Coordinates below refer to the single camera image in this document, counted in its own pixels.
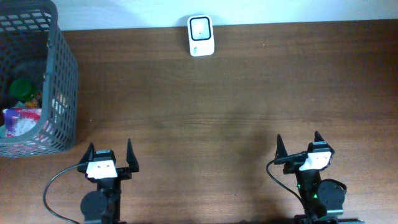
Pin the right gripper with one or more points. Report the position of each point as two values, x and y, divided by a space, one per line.
293 162

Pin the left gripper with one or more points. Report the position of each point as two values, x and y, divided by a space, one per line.
133 163

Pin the red purple tissue pack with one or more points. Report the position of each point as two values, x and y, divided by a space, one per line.
18 121

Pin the green lid jar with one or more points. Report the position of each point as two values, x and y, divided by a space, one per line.
23 90

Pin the green wet wipes pack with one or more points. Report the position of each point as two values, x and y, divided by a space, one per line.
3 131

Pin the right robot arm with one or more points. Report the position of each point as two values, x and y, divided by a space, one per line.
322 199

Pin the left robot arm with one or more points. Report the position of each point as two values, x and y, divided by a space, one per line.
103 205

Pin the white barcode scanner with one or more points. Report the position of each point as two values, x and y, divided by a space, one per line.
200 36

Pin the grey plastic mesh basket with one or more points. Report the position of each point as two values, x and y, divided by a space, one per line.
34 48

